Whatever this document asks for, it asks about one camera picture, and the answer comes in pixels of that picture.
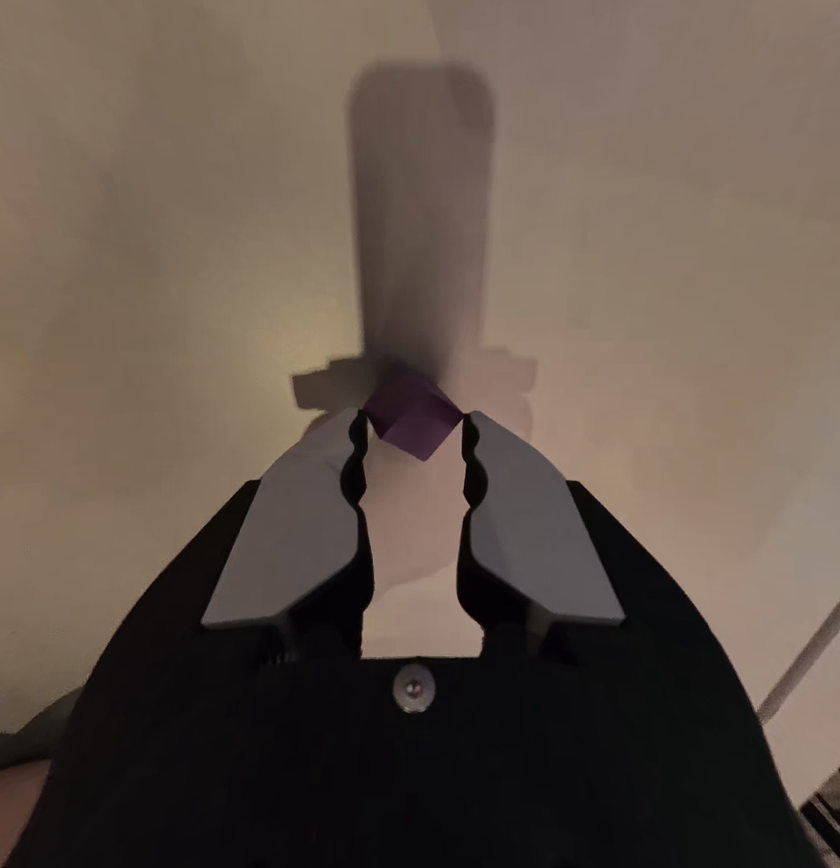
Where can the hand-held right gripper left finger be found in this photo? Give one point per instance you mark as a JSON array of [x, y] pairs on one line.
[[291, 529]]

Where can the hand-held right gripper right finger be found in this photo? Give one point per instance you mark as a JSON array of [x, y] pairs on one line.
[[535, 536]]

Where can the purple cube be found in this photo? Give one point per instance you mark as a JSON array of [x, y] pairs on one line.
[[420, 420]]

